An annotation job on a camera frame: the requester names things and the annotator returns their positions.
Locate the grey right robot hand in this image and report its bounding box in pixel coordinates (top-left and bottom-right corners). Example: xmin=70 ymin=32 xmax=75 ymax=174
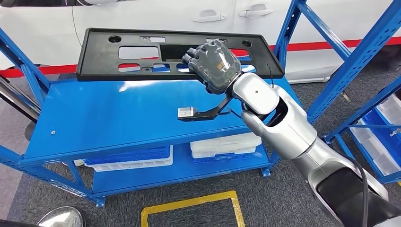
xmin=182 ymin=38 xmax=244 ymax=96

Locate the black plastic frame part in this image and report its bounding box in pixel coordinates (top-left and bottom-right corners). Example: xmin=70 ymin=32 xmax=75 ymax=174
xmin=76 ymin=27 xmax=285 ymax=82

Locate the blue metal shelf rack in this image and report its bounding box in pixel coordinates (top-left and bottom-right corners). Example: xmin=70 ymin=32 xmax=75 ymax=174
xmin=0 ymin=0 xmax=401 ymax=209

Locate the blue wheeled rack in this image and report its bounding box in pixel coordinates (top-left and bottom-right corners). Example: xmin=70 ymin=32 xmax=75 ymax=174
xmin=323 ymin=84 xmax=401 ymax=185

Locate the white car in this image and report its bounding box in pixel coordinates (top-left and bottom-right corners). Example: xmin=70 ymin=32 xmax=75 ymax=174
xmin=0 ymin=0 xmax=401 ymax=84

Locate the clear plastic bin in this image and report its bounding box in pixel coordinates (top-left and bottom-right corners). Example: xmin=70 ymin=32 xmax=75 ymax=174
xmin=349 ymin=117 xmax=401 ymax=177
xmin=375 ymin=93 xmax=401 ymax=126

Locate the dark round stanchion base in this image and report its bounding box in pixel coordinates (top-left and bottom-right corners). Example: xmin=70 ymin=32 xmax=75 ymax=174
xmin=24 ymin=121 xmax=36 ymax=141

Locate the grey metal pole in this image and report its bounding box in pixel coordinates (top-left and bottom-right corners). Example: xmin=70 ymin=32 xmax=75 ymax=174
xmin=0 ymin=74 xmax=42 ymax=123

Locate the white car door handle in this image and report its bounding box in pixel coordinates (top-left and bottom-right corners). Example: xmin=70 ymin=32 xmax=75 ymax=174
xmin=192 ymin=9 xmax=228 ymax=23
xmin=238 ymin=3 xmax=273 ymax=18

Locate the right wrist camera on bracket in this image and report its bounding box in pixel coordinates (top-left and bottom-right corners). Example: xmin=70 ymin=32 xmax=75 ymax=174
xmin=177 ymin=93 xmax=235 ymax=123

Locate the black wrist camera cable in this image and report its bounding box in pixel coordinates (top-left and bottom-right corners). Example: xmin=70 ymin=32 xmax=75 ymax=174
xmin=219 ymin=64 xmax=369 ymax=227

